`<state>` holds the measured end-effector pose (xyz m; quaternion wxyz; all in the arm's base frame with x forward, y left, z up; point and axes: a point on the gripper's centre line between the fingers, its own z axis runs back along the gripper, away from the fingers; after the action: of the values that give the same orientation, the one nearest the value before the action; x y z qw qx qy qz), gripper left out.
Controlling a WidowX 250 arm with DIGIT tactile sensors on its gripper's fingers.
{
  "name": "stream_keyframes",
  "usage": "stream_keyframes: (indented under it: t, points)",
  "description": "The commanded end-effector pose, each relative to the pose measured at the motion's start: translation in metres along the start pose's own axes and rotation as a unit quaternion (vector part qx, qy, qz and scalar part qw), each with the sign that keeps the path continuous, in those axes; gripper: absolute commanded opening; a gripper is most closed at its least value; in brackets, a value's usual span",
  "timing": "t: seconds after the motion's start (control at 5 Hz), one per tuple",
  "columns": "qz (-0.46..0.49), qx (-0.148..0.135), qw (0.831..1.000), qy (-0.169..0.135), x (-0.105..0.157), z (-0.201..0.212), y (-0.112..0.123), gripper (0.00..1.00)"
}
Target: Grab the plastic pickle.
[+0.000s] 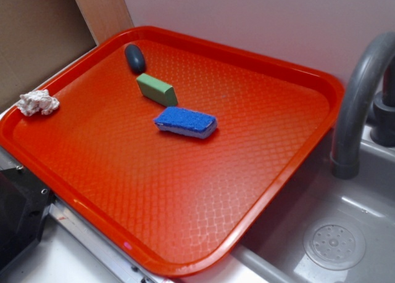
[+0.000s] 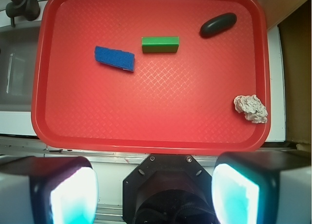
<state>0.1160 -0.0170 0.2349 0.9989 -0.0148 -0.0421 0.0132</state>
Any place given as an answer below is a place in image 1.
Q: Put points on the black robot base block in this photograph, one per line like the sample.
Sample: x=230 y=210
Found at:
x=25 y=202

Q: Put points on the dark blue-grey plastic pickle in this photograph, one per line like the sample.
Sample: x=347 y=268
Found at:
x=135 y=59

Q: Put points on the blue sponge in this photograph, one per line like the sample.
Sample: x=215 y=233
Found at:
x=186 y=122

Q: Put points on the green rectangular block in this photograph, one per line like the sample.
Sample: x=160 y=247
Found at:
x=157 y=90

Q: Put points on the orange plastic tray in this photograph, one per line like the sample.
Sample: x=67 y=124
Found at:
x=175 y=204

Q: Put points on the light wooden board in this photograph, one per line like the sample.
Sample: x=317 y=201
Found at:
x=105 y=18

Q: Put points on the grey toy sink basin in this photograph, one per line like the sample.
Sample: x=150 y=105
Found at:
x=320 y=228

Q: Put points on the grey plastic faucet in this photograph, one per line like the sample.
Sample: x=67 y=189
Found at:
x=356 y=109

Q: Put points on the crumpled white paper ball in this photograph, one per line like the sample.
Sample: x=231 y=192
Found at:
x=39 y=101

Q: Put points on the dark grey faucet knob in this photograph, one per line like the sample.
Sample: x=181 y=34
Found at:
x=383 y=109

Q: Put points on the brown cardboard panel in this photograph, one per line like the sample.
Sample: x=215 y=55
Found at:
x=38 y=39

